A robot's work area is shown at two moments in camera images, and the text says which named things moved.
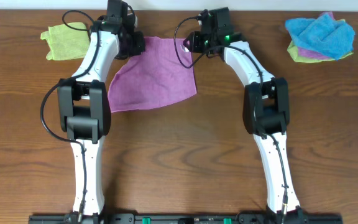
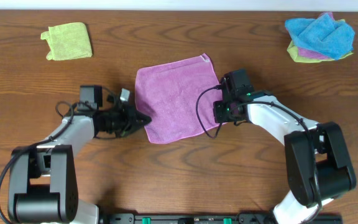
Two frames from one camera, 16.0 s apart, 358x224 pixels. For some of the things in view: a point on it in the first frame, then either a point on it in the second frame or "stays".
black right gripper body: [200, 42] -> [224, 110]
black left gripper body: [137, 43] -> [126, 120]
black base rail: [165, 218] stays
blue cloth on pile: [323, 36] stays
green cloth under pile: [293, 51] stays
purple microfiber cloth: [163, 72] -> [168, 93]
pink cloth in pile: [303, 52] stays
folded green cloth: [64, 43] stays
